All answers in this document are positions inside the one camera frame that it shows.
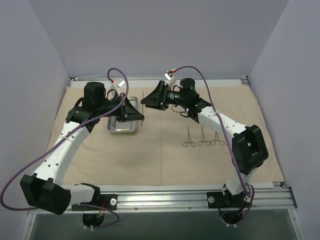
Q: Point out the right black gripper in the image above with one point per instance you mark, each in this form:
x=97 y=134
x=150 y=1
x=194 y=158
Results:
x=162 y=95

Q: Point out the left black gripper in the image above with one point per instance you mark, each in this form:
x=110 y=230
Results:
x=124 y=109

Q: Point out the steel tweezers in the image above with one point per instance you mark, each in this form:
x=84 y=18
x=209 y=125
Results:
x=142 y=108

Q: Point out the steel instrument tray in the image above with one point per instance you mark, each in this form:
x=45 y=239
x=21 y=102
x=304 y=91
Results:
x=125 y=127

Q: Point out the steel forceps with ring handles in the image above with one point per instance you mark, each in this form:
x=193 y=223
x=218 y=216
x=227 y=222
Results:
x=217 y=140

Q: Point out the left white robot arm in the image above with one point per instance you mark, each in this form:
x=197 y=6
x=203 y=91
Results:
x=44 y=189

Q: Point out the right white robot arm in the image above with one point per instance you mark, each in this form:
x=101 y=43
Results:
x=246 y=144

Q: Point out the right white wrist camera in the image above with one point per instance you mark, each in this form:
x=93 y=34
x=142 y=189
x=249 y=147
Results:
x=171 y=79

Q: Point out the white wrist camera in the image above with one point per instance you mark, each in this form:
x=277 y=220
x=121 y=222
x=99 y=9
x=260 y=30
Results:
x=171 y=79
x=116 y=84

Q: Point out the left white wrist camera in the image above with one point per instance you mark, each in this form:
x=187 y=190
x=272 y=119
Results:
x=116 y=84

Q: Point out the back aluminium rail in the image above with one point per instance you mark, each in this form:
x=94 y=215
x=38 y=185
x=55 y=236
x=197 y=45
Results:
x=104 y=78

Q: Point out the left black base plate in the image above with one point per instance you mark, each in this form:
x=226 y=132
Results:
x=107 y=200

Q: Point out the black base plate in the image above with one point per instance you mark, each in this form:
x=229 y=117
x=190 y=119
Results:
x=226 y=200
x=107 y=200

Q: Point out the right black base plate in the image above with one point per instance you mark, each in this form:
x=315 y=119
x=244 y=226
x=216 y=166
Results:
x=226 y=200

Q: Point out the front aluminium rail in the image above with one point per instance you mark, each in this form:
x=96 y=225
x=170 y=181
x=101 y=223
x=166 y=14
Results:
x=188 y=198

